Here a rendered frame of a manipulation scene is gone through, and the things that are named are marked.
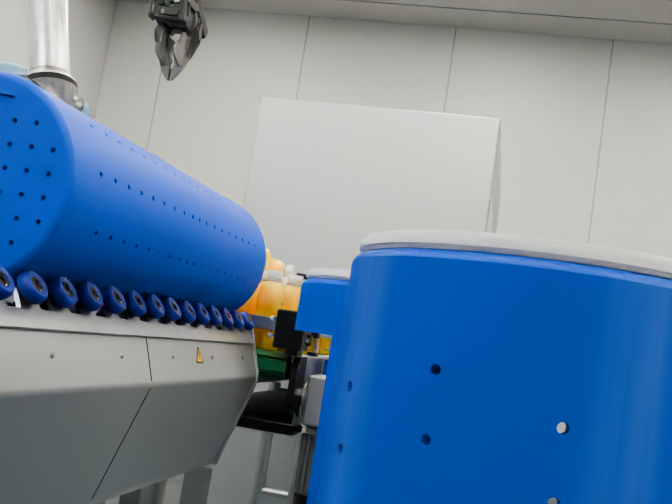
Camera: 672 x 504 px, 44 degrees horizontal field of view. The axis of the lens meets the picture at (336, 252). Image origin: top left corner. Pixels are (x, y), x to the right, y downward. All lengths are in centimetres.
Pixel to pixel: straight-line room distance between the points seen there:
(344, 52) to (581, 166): 199
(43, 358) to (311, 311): 35
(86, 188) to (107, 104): 594
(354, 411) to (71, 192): 62
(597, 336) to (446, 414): 10
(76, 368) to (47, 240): 19
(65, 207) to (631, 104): 561
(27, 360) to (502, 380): 71
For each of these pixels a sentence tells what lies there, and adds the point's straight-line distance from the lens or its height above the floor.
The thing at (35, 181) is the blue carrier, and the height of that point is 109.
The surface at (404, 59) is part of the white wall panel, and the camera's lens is 649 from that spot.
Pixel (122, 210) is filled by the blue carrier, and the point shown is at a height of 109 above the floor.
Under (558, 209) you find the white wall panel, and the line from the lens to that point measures 618.
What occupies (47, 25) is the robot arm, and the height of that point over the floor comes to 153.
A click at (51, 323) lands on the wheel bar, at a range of 113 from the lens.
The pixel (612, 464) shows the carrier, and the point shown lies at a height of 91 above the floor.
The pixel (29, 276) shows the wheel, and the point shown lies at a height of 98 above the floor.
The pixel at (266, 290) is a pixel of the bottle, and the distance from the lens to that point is 202.
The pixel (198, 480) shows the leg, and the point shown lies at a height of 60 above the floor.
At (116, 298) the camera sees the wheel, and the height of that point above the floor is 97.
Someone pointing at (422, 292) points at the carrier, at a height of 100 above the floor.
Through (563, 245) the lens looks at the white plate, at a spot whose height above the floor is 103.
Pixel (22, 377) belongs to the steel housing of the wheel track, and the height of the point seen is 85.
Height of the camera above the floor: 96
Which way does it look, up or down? 6 degrees up
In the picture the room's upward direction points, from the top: 9 degrees clockwise
